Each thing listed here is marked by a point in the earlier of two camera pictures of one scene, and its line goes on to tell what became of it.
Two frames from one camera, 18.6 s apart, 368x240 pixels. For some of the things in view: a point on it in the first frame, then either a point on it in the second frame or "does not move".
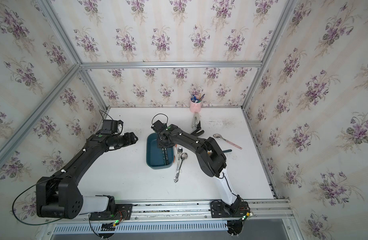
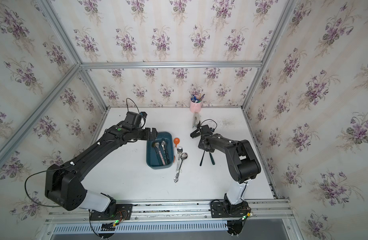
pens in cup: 194,99 does not move
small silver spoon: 179,151 does not move
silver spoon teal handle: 165,156 does not move
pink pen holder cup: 195,107 does not move
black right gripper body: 160,144 → 201,145
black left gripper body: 127,141 → 146,135
